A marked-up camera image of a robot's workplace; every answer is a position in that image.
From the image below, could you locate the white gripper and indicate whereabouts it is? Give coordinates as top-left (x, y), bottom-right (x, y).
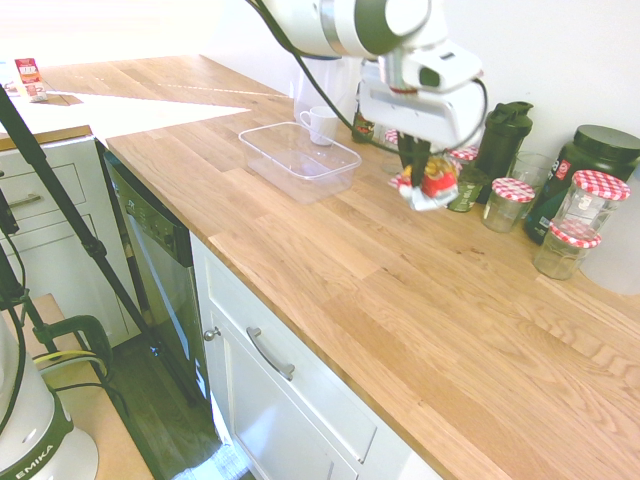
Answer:
top-left (358, 58), bottom-right (489, 187)

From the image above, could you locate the honey BBQ chip bag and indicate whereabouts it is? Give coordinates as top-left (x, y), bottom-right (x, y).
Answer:
top-left (388, 151), bottom-right (462, 213)

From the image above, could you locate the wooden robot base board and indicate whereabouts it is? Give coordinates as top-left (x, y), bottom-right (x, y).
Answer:
top-left (0, 293), bottom-right (154, 480)

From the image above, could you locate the clear plastic container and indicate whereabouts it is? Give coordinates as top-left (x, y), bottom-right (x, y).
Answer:
top-left (238, 121), bottom-right (363, 206)

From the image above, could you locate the spice jar black lid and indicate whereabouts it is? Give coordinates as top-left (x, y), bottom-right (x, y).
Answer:
top-left (351, 84), bottom-right (377, 145)

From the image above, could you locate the green label jar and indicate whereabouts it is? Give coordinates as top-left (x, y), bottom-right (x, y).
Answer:
top-left (446, 166), bottom-right (491, 215)

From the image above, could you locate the black shaker bottle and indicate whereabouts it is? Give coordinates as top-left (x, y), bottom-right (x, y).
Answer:
top-left (473, 100), bottom-right (535, 205)

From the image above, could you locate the white ceramic mug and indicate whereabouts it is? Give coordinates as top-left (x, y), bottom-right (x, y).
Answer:
top-left (298, 105), bottom-right (341, 148)

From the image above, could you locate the clear water pitcher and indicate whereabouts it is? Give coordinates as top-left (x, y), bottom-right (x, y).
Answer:
top-left (291, 55), bottom-right (362, 127)

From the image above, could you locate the clear glass tumbler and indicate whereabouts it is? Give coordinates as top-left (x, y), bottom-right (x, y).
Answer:
top-left (508, 150), bottom-right (557, 222)

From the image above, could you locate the faceted glass jar checkered lid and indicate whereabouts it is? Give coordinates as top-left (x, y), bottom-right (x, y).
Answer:
top-left (532, 219), bottom-right (603, 282)

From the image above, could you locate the large glass jar checkered lid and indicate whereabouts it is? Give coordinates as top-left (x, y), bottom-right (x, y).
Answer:
top-left (551, 169), bottom-right (632, 242)

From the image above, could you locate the large dark protein tub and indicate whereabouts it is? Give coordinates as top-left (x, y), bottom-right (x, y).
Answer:
top-left (523, 124), bottom-right (640, 247)

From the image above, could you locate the white translucent plastic tub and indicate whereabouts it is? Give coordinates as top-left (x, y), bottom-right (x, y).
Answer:
top-left (578, 167), bottom-right (640, 296)

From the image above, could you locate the black dishwasher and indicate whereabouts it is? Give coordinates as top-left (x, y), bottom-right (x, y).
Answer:
top-left (101, 149), bottom-right (222, 480)

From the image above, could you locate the white kitchen cabinet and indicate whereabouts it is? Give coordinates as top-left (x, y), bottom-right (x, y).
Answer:
top-left (189, 231), bottom-right (444, 480)

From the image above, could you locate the white drawer cabinet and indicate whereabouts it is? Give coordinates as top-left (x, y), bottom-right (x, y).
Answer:
top-left (0, 133), bottom-right (142, 348)

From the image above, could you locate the green clamp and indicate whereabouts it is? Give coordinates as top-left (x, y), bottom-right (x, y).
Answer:
top-left (28, 313), bottom-right (115, 384)

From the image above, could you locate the silver drawer pull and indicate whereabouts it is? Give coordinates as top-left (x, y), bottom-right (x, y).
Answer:
top-left (6, 193), bottom-right (44, 210)

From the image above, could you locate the red carton box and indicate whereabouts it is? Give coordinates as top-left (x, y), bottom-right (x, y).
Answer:
top-left (13, 56), bottom-right (49, 104)

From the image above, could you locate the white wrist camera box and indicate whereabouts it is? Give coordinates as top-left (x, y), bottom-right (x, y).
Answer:
top-left (398, 38), bottom-right (486, 95)

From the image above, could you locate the silver drawer handle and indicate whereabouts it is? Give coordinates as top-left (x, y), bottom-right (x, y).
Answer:
top-left (245, 326), bottom-right (297, 383)

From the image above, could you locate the black camera tripod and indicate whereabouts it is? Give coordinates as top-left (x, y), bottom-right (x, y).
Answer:
top-left (0, 84), bottom-right (202, 407)

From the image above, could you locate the yellow cable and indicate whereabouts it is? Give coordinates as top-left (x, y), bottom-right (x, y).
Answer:
top-left (31, 348), bottom-right (109, 377)

